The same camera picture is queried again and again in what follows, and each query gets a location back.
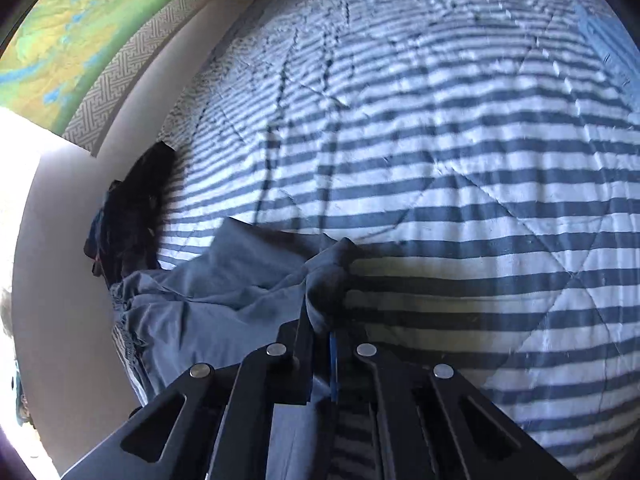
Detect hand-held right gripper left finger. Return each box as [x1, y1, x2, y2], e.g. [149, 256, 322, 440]
[60, 305, 315, 480]

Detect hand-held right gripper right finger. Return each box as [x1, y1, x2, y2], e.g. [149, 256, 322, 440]
[327, 327, 576, 480]

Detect blue-grey pants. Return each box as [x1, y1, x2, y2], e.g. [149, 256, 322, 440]
[110, 216, 362, 406]

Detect striped bedspread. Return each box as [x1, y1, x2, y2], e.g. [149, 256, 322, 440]
[112, 0, 640, 480]

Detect dark cloth pile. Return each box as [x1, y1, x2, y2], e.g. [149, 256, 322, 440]
[82, 141, 177, 288]

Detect light blue cloth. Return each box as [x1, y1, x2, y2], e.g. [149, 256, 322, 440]
[572, 2, 640, 91]

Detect green wall map poster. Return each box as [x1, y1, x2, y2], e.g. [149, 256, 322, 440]
[0, 0, 233, 157]

